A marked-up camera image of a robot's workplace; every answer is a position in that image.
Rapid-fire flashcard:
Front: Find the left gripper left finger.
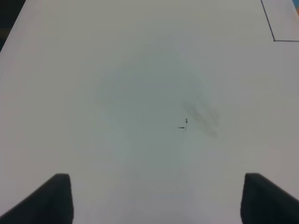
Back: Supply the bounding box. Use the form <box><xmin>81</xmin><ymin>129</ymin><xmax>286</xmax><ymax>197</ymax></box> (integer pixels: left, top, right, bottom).
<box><xmin>0</xmin><ymin>174</ymin><xmax>74</xmax><ymax>224</ymax></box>

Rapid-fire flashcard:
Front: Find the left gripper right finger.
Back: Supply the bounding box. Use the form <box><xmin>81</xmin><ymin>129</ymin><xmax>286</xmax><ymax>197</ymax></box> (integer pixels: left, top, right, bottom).
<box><xmin>240</xmin><ymin>173</ymin><xmax>299</xmax><ymax>224</ymax></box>

